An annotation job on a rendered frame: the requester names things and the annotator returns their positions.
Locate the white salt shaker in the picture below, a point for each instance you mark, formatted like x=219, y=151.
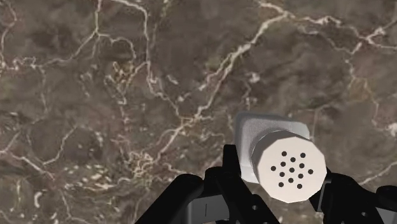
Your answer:
x=291, y=167

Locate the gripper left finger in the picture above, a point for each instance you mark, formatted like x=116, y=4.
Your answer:
x=229, y=189

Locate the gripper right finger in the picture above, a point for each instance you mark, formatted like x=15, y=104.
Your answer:
x=347, y=198

